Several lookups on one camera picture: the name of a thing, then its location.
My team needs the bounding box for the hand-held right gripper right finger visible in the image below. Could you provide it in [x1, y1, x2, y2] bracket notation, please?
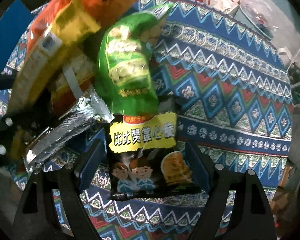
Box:
[184, 142, 277, 240]

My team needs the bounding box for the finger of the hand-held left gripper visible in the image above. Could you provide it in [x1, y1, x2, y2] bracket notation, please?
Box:
[0, 65, 17, 92]
[0, 115, 19, 170]

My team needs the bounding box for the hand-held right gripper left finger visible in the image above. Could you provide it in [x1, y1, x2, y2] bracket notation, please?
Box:
[12, 140, 108, 240]

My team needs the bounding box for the silver foil snack packet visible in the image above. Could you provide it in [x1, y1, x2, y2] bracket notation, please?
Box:
[25, 85, 115, 173]

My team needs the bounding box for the black cartoon snack packet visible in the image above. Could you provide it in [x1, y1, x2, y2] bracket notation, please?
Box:
[106, 112, 203, 200]

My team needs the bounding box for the blue cardboard box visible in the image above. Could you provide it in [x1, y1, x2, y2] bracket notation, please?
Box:
[0, 0, 34, 120]

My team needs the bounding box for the red and yellow snack packet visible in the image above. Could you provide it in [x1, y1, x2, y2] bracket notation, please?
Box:
[50, 47, 97, 115]

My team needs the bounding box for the green snack packet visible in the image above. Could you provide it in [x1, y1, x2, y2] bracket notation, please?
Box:
[94, 4, 173, 120]

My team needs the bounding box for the patterned blue tablecloth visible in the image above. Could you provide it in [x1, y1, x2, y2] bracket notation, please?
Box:
[0, 0, 294, 240]

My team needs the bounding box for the grey plastic basin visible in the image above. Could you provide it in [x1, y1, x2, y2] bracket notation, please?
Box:
[234, 4, 275, 40]

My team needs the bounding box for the small white box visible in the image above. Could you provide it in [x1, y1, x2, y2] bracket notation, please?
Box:
[214, 0, 240, 13]

